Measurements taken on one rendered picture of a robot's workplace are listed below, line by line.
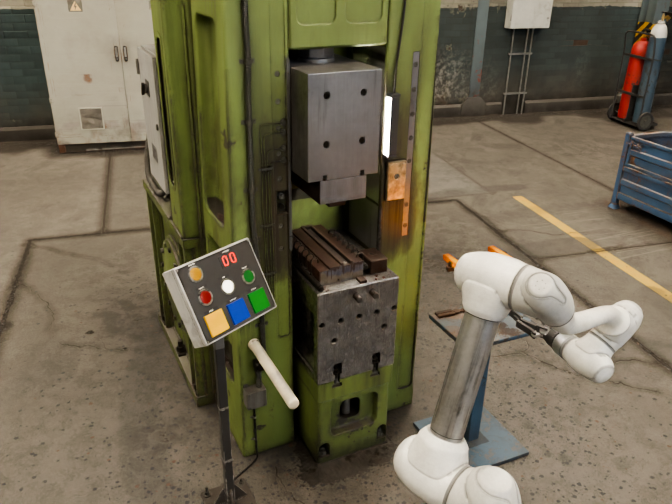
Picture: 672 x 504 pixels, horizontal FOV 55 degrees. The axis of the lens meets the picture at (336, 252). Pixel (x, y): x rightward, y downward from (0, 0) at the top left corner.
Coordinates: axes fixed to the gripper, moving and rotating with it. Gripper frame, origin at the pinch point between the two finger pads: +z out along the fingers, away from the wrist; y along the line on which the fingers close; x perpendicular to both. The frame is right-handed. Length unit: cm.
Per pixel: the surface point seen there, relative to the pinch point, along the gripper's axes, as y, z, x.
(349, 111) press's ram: -49, 53, 68
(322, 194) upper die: -59, 52, 37
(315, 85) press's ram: -62, 52, 78
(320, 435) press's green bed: -62, 47, -76
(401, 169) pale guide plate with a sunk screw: -17, 66, 38
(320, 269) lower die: -59, 54, 4
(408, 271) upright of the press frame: -9, 69, -14
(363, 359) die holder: -42, 47, -40
